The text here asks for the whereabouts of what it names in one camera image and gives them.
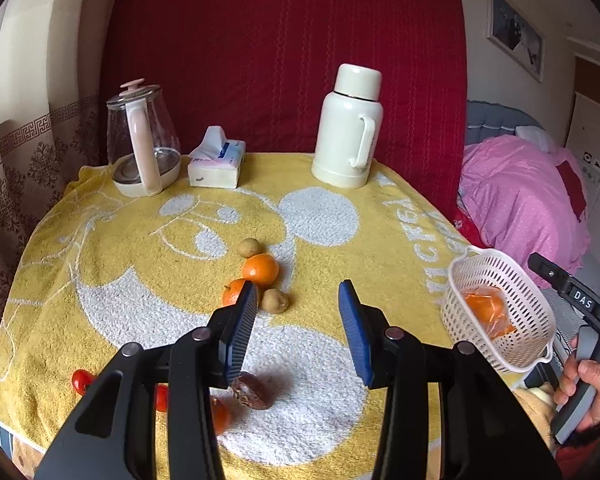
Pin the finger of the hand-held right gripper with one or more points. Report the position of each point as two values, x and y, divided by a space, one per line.
547 267

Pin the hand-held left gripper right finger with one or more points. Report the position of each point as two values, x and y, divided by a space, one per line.
352 330

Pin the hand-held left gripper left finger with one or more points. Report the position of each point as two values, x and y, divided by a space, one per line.
242 330

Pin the brown dried date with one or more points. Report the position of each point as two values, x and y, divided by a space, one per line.
252 392

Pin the white plastic basket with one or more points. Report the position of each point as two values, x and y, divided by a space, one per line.
525 330

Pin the small orange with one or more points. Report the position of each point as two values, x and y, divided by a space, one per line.
221 416

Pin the red cherry tomato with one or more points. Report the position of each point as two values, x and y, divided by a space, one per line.
81 381
161 397

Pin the person's right forearm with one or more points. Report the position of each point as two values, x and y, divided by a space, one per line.
580 452

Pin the orange with stem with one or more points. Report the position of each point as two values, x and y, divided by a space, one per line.
232 292

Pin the small lumpy tan fruit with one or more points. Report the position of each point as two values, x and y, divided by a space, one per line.
274 301

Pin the large orange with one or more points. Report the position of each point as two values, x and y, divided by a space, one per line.
261 269

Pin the orange in plastic bag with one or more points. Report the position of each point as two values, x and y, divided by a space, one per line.
482 307

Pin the pink dotted quilt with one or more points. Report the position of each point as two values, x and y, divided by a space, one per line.
515 195

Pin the small round tan fruit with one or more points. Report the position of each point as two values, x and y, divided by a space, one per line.
250 247

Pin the small red cloth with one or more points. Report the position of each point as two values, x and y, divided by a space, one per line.
572 185

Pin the red patterned cloth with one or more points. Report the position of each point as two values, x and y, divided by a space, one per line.
467 230

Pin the tan plush cloth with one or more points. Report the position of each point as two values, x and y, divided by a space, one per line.
530 410

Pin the yellow printed towel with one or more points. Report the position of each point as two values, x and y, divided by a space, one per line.
130 270

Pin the white pillow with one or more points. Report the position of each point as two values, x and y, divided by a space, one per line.
537 137

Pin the wooden wardrobe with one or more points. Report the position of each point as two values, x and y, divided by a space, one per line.
597 135

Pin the grey padded headboard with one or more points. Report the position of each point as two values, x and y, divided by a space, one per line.
495 115

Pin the tissue pack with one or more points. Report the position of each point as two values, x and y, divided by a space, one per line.
215 170

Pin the cream thermos flask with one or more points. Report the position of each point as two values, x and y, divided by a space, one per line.
340 135

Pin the patterned beige curtain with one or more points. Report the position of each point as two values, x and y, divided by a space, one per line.
25 185

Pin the red blanket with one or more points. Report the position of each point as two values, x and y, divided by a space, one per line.
255 60

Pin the framed wall picture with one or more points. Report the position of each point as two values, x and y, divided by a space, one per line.
515 30

